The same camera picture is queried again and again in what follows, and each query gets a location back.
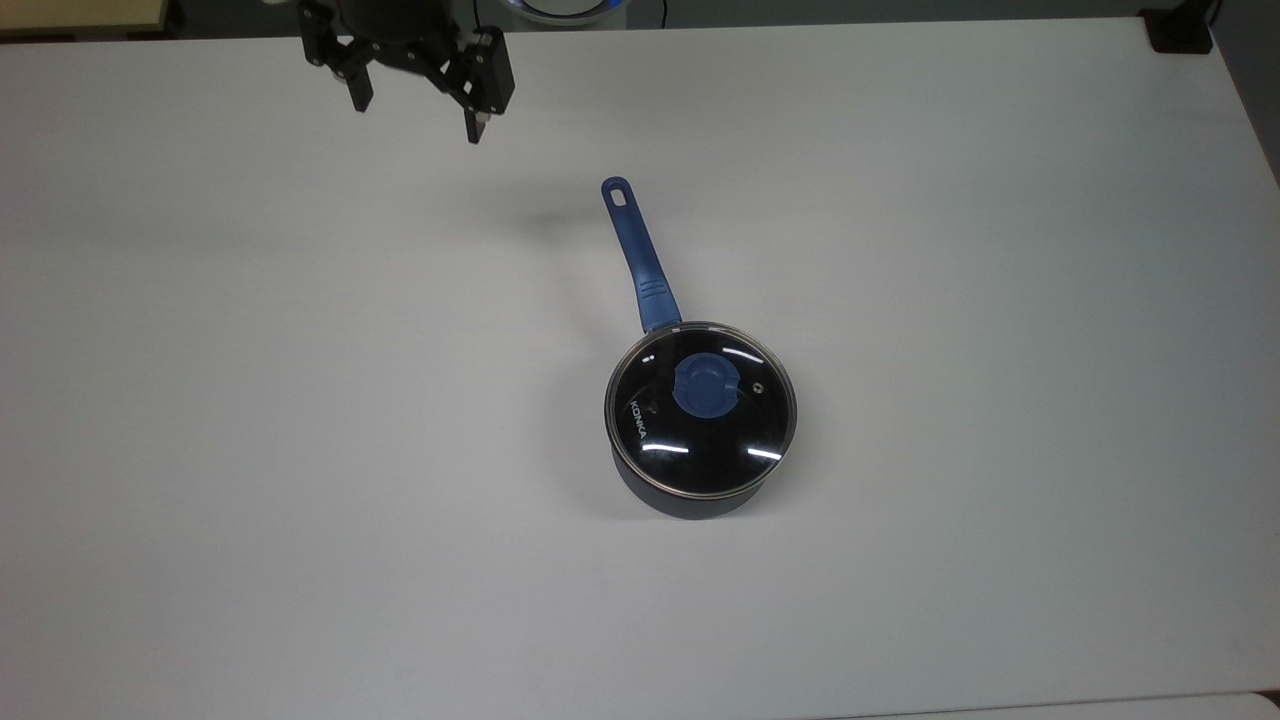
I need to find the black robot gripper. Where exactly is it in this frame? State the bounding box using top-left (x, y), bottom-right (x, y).
top-left (298, 0), bottom-right (517, 147)

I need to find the glass lid with blue knob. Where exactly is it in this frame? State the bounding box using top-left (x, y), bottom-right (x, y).
top-left (604, 321), bottom-right (799, 500)

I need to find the wooden board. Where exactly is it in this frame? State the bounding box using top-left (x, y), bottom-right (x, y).
top-left (0, 0), bottom-right (174, 39)

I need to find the dark saucepan with blue handle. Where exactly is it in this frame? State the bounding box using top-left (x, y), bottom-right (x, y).
top-left (600, 176), bottom-right (799, 522)

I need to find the black clamp camera pole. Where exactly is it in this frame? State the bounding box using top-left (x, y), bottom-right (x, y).
top-left (1144, 8), bottom-right (1217, 55)

